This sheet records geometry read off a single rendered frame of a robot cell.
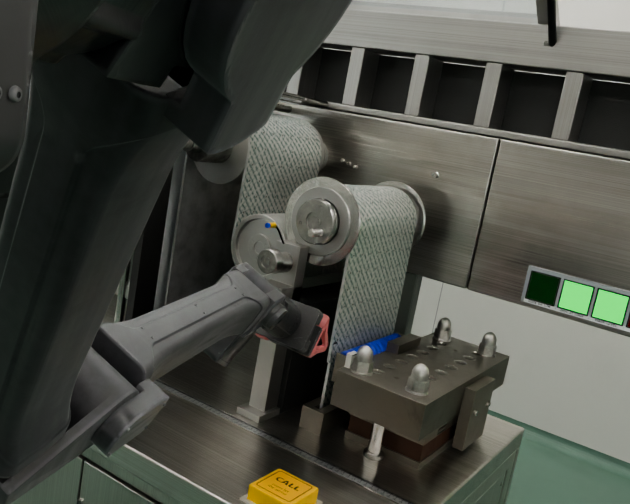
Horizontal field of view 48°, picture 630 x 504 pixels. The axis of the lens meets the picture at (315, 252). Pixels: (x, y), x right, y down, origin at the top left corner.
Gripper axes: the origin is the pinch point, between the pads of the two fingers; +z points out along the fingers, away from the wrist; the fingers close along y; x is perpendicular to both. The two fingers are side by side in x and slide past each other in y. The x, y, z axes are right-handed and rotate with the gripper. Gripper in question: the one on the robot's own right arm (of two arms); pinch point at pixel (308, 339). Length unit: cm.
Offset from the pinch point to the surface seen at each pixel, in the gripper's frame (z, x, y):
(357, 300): 9.8, 10.9, -0.3
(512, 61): 11, 64, 7
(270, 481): -6.6, -21.0, 8.1
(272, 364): 6.6, -5.2, -8.1
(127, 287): -2.8, -3.8, -37.1
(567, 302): 30.4, 28.2, 27.9
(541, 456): 274, 30, -11
